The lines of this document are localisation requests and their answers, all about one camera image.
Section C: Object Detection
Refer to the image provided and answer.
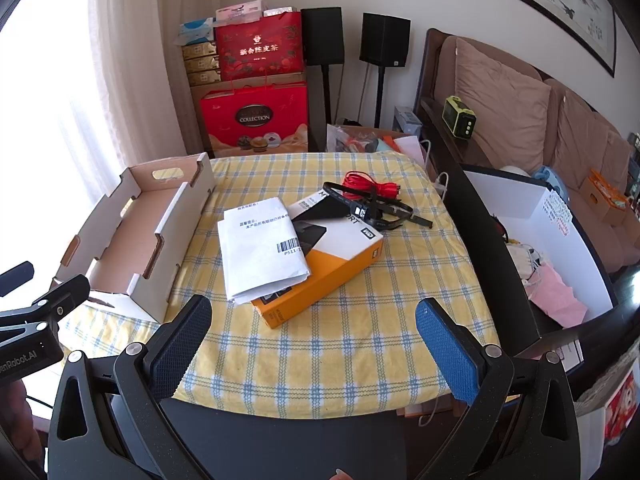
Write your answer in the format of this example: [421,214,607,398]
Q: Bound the black strap with clip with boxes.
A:
[350,199,434,233]

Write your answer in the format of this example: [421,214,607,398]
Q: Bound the clear plastic bag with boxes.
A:
[326,122,401,154]

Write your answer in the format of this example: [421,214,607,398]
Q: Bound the red cable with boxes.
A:
[341,171,403,201]

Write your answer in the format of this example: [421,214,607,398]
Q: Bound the small orange carton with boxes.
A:
[580,169,629,226]

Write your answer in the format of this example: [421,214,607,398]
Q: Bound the yellow checked tablecloth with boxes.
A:
[65,152,501,418]

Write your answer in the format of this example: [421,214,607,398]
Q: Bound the white cardboard tray box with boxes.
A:
[50,152,217,323]

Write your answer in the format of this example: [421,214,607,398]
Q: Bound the white printed paper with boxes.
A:
[216,196,311,305]

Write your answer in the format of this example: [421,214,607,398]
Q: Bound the pale pink paper bag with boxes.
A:
[395,135,427,167]

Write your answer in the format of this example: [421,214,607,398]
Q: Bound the blue white tissue pack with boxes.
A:
[176,17,216,46]

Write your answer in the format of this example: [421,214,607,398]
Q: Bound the light blue cloth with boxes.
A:
[532,165,569,197]

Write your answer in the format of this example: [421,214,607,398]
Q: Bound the framed wall painting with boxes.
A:
[450,0,617,78]

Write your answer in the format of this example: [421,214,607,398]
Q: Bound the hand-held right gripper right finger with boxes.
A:
[415,297,581,480]

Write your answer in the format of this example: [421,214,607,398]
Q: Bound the red pastry gift box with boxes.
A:
[200,82,311,158]

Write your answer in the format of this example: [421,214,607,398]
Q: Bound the dark wooden sofa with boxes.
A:
[415,27,640,281]

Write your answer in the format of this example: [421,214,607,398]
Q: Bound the colourful printed bag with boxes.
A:
[575,375,640,466]

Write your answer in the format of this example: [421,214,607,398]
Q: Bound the large brown sofa cushion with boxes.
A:
[452,37,552,161]

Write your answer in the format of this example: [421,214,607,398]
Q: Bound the black speaker stand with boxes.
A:
[372,65,386,130]

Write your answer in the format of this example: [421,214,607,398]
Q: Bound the black speaker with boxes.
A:
[300,7,346,67]
[361,12,412,67]

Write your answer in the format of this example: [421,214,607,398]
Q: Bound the orange black product box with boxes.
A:
[250,190,385,330]

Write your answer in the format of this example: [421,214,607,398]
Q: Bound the pink cloth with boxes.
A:
[530,264,589,329]

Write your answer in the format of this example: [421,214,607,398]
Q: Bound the white open storage box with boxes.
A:
[460,162,621,325]

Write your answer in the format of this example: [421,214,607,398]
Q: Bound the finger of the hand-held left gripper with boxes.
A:
[0,260,34,297]
[0,274,92,334]

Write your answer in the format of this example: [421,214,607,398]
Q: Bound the grey blue box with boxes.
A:
[393,105,424,137]

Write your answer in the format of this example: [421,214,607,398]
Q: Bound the red floral gift bag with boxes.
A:
[215,10,306,81]

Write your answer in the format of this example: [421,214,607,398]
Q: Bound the pink white flat box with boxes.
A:
[216,2,264,24]

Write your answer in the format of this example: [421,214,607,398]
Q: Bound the green black small device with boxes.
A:
[442,96,477,138]

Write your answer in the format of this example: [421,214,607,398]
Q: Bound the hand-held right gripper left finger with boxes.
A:
[47,294,213,480]

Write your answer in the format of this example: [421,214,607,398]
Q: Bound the black cable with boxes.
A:
[324,181,416,221]

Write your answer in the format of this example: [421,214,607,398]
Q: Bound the white sheer curtain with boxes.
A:
[0,0,221,281]

